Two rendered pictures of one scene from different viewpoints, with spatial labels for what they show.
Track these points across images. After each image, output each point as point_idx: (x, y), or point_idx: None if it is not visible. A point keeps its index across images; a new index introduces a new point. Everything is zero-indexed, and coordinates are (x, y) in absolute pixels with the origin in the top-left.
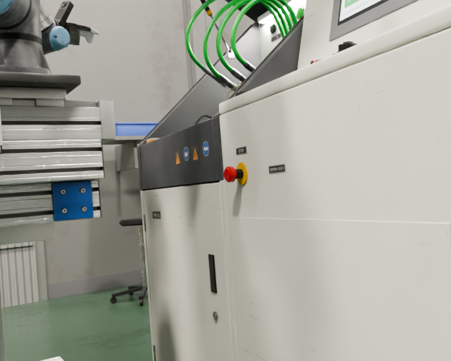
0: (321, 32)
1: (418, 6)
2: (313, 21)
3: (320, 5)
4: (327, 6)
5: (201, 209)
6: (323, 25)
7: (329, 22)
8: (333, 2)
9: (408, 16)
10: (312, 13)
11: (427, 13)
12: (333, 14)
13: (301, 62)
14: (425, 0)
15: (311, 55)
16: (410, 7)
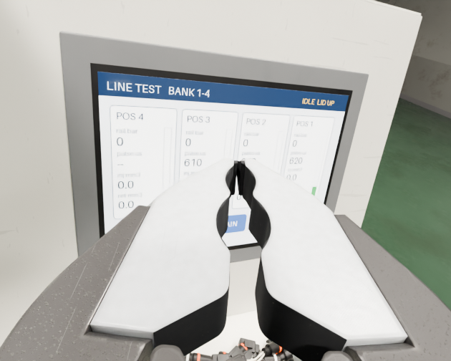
0: (46, 271)
1: (245, 265)
2: (5, 247)
3: (23, 221)
4: (53, 228)
5: None
6: (49, 259)
7: (71, 258)
8: (72, 226)
9: (233, 272)
10: None
11: (255, 273)
12: (82, 249)
13: None
14: (253, 261)
15: (23, 304)
16: (236, 264)
